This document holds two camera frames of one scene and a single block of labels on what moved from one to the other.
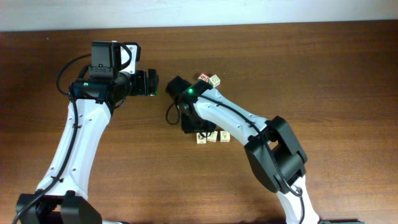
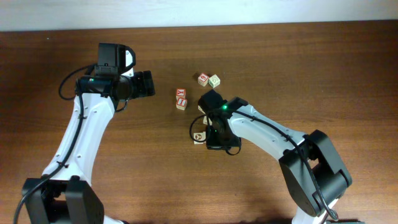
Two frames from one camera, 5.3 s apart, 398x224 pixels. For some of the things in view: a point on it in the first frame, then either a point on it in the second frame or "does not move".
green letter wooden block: [214, 80] does not move
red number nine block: [204, 76] does not move
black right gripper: [197, 125] -> [210, 99]
